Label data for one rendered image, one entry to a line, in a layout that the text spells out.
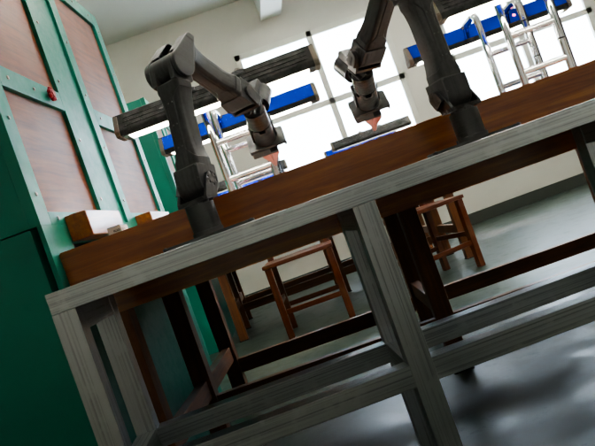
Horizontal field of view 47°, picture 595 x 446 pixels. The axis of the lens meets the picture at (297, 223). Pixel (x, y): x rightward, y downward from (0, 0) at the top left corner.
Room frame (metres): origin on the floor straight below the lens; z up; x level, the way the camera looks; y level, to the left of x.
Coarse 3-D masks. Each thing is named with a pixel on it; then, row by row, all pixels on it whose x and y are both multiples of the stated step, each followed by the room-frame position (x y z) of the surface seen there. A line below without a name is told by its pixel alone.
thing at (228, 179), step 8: (232, 72) 1.95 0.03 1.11; (240, 72) 1.95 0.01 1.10; (192, 88) 1.95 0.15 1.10; (208, 120) 2.12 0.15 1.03; (208, 128) 2.12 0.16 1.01; (216, 136) 2.13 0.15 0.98; (232, 136) 2.12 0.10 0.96; (240, 136) 2.12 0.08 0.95; (216, 144) 2.12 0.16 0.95; (216, 152) 2.12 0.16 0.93; (224, 160) 2.12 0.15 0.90; (224, 168) 2.12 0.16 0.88; (256, 168) 2.12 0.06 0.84; (264, 168) 2.12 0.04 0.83; (272, 168) 2.12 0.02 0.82; (280, 168) 2.12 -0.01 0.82; (224, 176) 2.12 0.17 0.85; (232, 176) 2.12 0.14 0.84; (240, 176) 2.12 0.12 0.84; (232, 184) 2.12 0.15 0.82
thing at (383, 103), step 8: (360, 96) 1.77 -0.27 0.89; (368, 96) 1.77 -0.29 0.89; (376, 96) 1.78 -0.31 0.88; (384, 96) 1.82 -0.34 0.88; (352, 104) 1.83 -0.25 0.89; (360, 104) 1.79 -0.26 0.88; (368, 104) 1.79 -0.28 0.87; (376, 104) 1.80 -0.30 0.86; (384, 104) 1.80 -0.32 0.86; (352, 112) 1.81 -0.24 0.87; (360, 112) 1.80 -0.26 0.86; (368, 112) 1.80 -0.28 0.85
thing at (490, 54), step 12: (516, 0) 2.33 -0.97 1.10; (468, 24) 2.42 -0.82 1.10; (480, 24) 2.33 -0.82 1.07; (528, 24) 2.32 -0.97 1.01; (480, 36) 2.33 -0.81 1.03; (528, 36) 2.32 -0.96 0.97; (504, 48) 2.33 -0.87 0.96; (492, 60) 2.32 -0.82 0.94; (540, 60) 2.32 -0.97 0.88; (492, 72) 2.33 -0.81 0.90; (540, 72) 2.32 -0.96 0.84; (504, 84) 2.33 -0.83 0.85; (516, 84) 2.33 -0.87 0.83
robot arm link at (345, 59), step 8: (344, 56) 1.76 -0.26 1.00; (352, 56) 1.68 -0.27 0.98; (336, 64) 1.79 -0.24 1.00; (344, 64) 1.77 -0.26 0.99; (352, 64) 1.69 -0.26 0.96; (376, 64) 1.73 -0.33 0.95; (336, 72) 1.81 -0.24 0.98; (344, 72) 1.77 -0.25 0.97; (352, 72) 1.71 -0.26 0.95; (360, 72) 1.71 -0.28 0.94
